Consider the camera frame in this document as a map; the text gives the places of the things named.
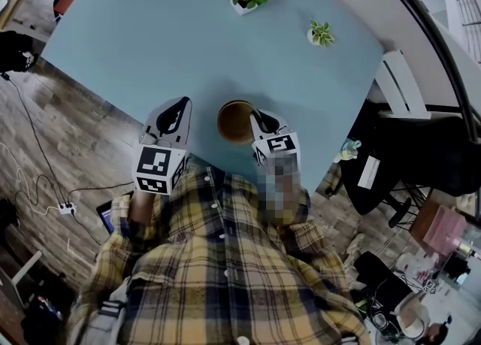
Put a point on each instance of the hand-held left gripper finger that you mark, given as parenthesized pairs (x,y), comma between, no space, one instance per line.
(150,125)
(186,129)

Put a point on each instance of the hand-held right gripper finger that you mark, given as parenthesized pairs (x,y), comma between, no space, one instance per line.
(278,123)
(256,127)

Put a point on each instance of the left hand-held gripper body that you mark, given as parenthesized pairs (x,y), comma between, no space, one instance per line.
(152,165)

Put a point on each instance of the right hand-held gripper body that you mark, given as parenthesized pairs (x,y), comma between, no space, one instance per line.
(280,144)

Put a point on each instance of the person's left forearm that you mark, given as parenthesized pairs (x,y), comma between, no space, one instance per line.
(144,206)

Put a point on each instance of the colourful toy cup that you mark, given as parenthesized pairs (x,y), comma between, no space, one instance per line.
(347,150)

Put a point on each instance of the dark laptop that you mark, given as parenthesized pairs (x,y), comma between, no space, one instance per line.
(106,217)

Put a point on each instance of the white paper sheet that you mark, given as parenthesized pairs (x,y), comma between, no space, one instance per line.
(369,172)

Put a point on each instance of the white power strip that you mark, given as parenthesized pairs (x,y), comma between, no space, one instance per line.
(67,208)

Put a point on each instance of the small green pot plant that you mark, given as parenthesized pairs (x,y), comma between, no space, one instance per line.
(320,33)

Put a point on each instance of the person's yellow plaid shirt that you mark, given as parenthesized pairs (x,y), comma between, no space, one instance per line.
(225,268)

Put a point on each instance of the white slatted chair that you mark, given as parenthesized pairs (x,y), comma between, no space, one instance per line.
(402,84)

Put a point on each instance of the black mesh office chair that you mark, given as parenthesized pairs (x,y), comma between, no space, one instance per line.
(424,155)

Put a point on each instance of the black bag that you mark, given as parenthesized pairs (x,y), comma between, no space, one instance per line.
(15,50)

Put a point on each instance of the brown side table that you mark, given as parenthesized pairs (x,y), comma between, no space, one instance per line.
(417,227)

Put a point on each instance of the pink box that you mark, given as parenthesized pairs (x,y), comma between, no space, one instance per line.
(445,230)

